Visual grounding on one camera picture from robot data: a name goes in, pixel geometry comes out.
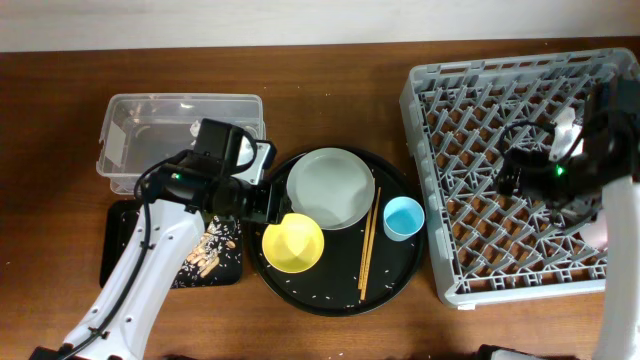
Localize yellow bowl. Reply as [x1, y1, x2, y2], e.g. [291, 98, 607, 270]
[262, 213, 325, 274]

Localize food scraps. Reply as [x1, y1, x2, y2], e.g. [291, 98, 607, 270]
[173, 216, 243, 288]

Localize pink cup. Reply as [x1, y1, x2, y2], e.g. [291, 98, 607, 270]
[579, 210, 608, 249]

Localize white napkin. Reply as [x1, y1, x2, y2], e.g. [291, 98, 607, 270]
[190, 121, 201, 137]

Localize blue cup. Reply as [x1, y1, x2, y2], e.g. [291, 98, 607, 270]
[383, 196, 425, 242]

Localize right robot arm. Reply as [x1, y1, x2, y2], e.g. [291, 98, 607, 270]
[495, 76, 639, 359]

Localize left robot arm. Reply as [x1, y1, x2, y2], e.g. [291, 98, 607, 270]
[31, 119, 283, 359]

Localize grey dishwasher rack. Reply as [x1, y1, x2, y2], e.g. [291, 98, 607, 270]
[400, 48, 639, 310]

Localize grey plate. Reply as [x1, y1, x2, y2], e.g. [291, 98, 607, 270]
[286, 147, 375, 230]

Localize black rectangular tray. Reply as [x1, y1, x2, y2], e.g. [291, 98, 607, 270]
[99, 200, 243, 289]

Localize wooden chopstick left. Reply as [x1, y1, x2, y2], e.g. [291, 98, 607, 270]
[357, 188, 377, 290]

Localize wooden chopstick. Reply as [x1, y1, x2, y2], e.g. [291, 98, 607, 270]
[359, 188, 381, 301]
[357, 188, 377, 290]

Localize round black serving tray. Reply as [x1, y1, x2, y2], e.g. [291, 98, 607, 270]
[242, 147, 427, 317]

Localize wooden chopstick right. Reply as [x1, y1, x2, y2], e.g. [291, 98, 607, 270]
[359, 188, 381, 301]

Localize clear plastic bin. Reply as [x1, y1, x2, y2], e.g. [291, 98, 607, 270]
[96, 93, 266, 195]

